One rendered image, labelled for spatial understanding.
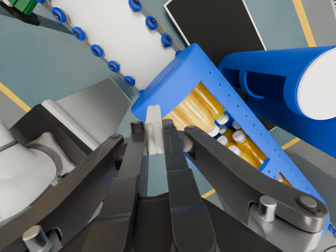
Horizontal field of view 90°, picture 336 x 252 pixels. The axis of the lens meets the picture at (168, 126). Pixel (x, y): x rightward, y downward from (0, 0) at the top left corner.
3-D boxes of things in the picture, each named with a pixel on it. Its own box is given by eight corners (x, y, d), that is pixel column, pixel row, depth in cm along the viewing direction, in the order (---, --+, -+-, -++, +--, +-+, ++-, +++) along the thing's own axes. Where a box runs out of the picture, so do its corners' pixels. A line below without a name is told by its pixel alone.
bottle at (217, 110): (194, 71, 47) (232, 115, 53) (193, 66, 53) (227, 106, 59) (176, 88, 50) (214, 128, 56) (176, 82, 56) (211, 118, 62)
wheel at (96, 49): (101, 60, 62) (104, 57, 62) (99, 51, 58) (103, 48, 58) (90, 53, 62) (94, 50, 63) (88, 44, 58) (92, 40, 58)
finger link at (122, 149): (147, 158, 14) (111, 162, 14) (149, 133, 18) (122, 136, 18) (145, 142, 13) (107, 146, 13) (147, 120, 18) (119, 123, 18)
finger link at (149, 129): (157, 154, 16) (149, 155, 16) (156, 127, 22) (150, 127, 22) (153, 124, 15) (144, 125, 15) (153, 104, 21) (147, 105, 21)
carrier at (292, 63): (227, 46, 138) (211, 79, 147) (331, 29, 58) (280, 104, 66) (255, 61, 145) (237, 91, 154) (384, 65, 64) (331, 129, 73)
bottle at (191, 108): (176, 77, 50) (214, 117, 56) (160, 94, 51) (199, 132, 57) (182, 78, 44) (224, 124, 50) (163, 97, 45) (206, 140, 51)
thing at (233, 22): (243, 137, 189) (250, 144, 176) (162, 10, 138) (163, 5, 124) (285, 110, 181) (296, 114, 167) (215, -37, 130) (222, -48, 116)
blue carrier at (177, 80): (250, 206, 96) (290, 260, 69) (133, 101, 68) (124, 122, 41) (291, 174, 91) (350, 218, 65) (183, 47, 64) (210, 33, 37)
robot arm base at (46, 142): (47, 193, 70) (38, 203, 65) (9, 150, 64) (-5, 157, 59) (84, 175, 68) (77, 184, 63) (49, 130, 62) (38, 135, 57)
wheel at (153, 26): (142, 20, 57) (145, 16, 55) (149, 17, 60) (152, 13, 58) (151, 32, 58) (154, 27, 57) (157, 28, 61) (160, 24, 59)
